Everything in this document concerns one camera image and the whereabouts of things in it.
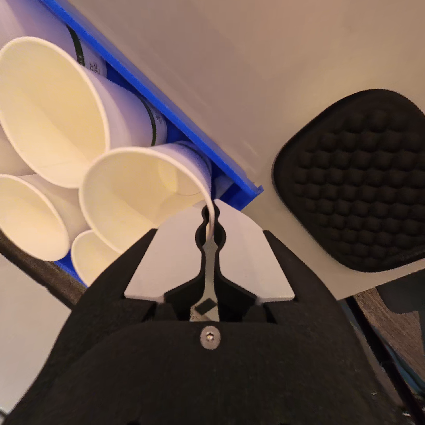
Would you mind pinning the blue plastic bin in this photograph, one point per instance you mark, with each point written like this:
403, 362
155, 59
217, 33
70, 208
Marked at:
166, 109

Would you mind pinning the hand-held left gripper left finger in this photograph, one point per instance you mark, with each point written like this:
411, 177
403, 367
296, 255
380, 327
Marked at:
166, 262

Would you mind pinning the black rounded mesh object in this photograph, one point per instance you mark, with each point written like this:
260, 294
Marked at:
358, 182

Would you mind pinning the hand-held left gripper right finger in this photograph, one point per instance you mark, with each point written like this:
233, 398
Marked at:
252, 262

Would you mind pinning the stack of white paper cups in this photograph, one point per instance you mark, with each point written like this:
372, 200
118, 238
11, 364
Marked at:
132, 192

